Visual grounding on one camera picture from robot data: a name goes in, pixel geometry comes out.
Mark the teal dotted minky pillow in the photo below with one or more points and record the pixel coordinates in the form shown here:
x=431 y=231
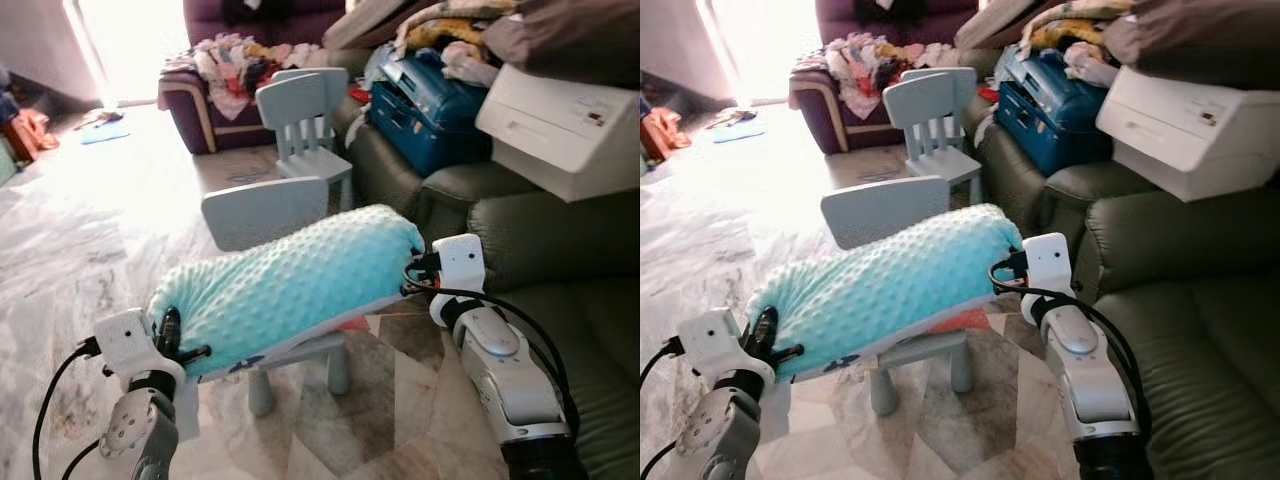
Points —
x=890 y=285
x=290 y=285

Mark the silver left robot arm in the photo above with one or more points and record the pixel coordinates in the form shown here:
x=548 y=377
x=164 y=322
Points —
x=145 y=430
x=725 y=435

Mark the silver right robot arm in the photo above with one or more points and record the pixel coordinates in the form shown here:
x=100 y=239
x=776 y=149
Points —
x=1095 y=385
x=505 y=380

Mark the dark green leather sofa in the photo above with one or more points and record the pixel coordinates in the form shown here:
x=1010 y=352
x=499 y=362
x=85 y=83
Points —
x=1200 y=330
x=570 y=330

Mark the dark brown pillow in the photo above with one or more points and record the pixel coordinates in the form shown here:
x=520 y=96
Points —
x=580 y=40
x=1200 y=40

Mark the dark green leather armchair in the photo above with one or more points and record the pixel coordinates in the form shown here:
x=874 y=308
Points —
x=1020 y=180
x=395 y=175

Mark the blue suitcase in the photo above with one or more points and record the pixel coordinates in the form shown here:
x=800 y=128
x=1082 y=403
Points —
x=1050 y=112
x=425 y=115

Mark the white appliance box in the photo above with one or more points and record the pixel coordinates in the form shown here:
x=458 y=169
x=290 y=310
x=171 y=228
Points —
x=1190 y=135
x=560 y=135

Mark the small blue floor item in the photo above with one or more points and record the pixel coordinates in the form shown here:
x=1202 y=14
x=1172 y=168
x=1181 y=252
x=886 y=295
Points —
x=105 y=132
x=738 y=130

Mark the purple armchair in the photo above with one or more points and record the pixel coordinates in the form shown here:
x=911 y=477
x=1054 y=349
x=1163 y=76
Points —
x=190 y=120
x=825 y=120

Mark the orange bag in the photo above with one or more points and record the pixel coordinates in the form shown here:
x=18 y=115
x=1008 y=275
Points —
x=28 y=135
x=662 y=133

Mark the yellow patterned blanket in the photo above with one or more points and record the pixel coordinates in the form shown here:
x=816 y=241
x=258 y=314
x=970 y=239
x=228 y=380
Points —
x=445 y=30
x=1065 y=28

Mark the beige cushion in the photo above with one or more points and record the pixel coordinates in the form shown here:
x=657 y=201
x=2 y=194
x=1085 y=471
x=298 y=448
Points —
x=990 y=28
x=365 y=28

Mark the colourful clothes pile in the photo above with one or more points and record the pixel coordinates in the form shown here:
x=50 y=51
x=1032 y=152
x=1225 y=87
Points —
x=235 y=70
x=865 y=68

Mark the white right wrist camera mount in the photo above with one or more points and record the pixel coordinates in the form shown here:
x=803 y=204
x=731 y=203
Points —
x=462 y=265
x=1048 y=265

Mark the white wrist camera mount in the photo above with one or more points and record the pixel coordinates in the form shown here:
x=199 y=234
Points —
x=462 y=265
x=128 y=340
x=715 y=340
x=1048 y=265

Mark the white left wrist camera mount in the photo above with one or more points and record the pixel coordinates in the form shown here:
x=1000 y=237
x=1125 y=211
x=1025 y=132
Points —
x=128 y=340
x=715 y=340

